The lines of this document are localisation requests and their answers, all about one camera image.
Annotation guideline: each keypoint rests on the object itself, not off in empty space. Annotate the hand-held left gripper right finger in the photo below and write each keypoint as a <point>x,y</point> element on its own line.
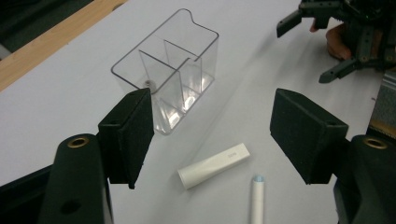
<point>306,137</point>

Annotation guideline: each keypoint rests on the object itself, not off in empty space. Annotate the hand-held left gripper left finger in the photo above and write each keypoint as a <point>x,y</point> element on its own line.
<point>127,137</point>

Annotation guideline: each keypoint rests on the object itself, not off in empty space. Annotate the long white pen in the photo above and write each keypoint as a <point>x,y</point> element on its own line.
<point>257,202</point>

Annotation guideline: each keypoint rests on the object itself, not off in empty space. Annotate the clear plastic pen organizer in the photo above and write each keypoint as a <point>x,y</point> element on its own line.
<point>174,68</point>

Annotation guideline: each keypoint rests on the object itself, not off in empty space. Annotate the short white tube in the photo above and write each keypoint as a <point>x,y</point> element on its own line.
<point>213,165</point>

